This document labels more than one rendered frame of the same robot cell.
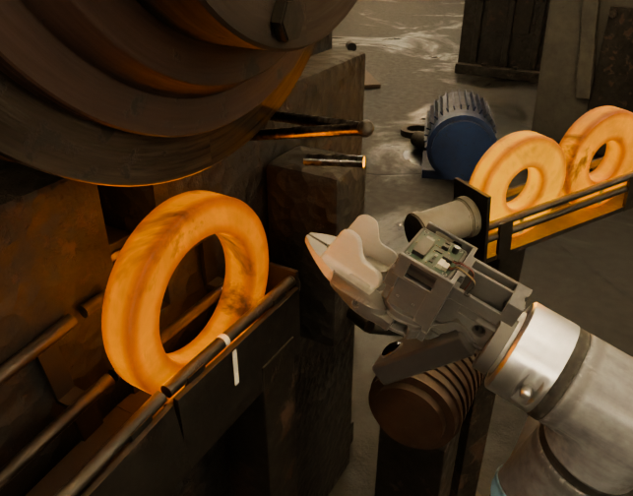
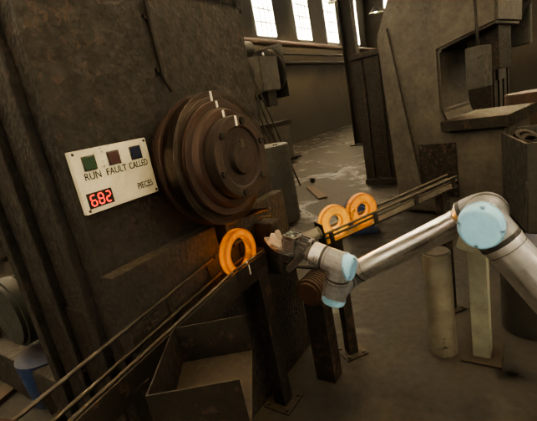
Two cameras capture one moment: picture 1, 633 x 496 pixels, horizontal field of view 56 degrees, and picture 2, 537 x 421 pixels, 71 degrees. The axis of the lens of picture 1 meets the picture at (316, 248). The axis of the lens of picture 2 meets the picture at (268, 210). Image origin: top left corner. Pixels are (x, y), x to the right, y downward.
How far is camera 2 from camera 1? 95 cm
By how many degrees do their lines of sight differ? 17
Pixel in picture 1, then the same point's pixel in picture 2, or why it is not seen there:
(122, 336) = (223, 257)
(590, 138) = (353, 203)
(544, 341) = (316, 248)
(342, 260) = (272, 240)
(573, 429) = (326, 266)
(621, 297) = not seen: hidden behind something
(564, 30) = (402, 158)
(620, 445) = (334, 267)
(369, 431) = not seen: hidden behind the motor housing
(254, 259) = (251, 244)
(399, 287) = (285, 243)
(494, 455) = (369, 334)
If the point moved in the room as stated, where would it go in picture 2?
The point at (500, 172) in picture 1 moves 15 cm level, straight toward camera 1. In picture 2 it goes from (325, 217) to (316, 229)
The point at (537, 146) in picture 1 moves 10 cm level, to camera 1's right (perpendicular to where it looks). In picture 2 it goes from (335, 208) to (357, 204)
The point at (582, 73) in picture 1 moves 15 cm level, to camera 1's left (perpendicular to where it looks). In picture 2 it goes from (414, 175) to (398, 178)
